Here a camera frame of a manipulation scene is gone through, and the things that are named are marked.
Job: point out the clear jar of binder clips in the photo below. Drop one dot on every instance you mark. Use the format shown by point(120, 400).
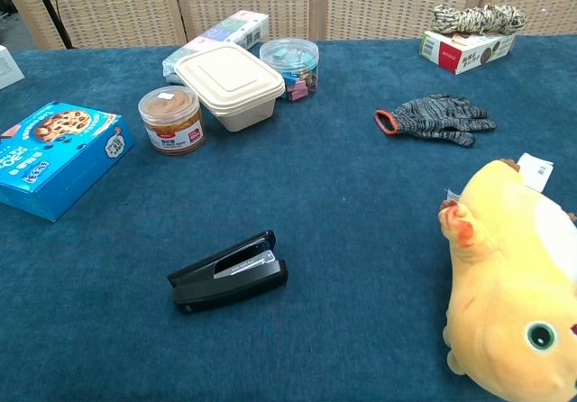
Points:
point(293, 66)

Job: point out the white paper tag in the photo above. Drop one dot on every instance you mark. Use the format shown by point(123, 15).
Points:
point(535, 170)

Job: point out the pastel tissue pack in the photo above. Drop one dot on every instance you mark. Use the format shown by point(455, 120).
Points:
point(216, 37)

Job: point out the woven folding screen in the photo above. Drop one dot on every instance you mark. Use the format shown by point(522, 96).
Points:
point(288, 1)

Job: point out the blue cookie box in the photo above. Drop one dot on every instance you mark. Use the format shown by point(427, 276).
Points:
point(58, 158)

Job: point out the yellow plush toy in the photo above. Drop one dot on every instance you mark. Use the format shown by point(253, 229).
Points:
point(509, 285)

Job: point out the black stapler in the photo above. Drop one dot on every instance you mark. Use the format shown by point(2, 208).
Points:
point(234, 276)

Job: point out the clear jar with brown contents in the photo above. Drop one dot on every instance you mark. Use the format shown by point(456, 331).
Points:
point(173, 125)

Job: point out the camouflage glove bundle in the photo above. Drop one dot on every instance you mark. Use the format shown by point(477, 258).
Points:
point(478, 18)

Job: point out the white and red snack box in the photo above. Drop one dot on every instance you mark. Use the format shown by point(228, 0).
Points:
point(466, 50)

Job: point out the black tripod pole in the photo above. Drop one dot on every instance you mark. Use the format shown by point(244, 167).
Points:
point(49, 7)

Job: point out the beige lidded food container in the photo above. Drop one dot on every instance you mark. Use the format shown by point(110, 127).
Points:
point(232, 82)

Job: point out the grey glove with orange cuff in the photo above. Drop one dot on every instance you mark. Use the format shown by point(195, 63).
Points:
point(439, 114)

